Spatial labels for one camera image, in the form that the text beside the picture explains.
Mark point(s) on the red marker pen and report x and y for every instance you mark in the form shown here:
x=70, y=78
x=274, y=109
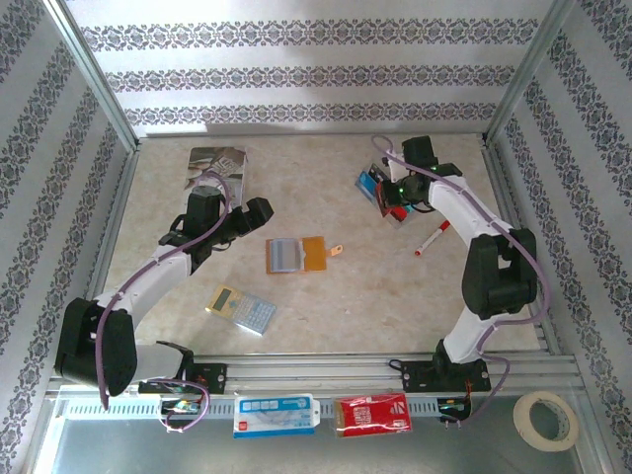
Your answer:
x=432, y=238

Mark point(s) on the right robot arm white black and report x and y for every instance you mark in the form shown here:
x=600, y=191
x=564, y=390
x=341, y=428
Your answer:
x=498, y=276

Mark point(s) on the small circuit board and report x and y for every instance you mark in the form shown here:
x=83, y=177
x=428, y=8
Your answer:
x=451, y=406
x=180, y=406

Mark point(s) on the paperback book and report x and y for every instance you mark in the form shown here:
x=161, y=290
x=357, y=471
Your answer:
x=222, y=163

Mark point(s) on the orange card holder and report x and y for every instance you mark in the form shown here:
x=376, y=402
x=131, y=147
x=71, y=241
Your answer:
x=313, y=254

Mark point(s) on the clear plastic card organiser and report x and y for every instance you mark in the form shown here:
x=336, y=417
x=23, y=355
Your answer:
x=400, y=223

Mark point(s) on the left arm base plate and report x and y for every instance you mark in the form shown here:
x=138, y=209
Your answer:
x=214, y=377

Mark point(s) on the aluminium mounting rail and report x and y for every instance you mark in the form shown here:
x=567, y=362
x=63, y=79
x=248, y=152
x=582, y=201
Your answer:
x=316, y=370

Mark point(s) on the aluminium frame post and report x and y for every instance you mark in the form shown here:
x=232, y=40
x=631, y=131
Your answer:
x=526, y=74
x=96, y=79

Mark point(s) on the blue and white packet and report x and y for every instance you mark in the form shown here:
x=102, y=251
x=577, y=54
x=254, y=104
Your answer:
x=274, y=415

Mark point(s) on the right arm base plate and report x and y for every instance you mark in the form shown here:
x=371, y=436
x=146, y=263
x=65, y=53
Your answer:
x=417, y=377

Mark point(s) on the gold and silver calculator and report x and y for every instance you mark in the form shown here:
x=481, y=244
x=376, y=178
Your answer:
x=242, y=308

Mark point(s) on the aluminium side rail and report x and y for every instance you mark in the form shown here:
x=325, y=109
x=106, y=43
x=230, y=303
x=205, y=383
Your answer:
x=116, y=212
x=501, y=187

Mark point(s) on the blue credit card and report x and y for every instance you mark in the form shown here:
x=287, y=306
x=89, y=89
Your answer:
x=365, y=185

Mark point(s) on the black credit card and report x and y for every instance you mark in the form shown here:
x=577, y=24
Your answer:
x=377, y=172

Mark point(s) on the red packet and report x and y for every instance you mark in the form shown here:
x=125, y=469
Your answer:
x=372, y=415

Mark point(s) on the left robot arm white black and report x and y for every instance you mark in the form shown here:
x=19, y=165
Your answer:
x=148, y=281

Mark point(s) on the masking tape roll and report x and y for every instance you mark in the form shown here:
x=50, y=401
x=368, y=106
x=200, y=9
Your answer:
x=519, y=417

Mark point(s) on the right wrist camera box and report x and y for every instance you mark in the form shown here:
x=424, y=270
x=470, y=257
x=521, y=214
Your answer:
x=396, y=170

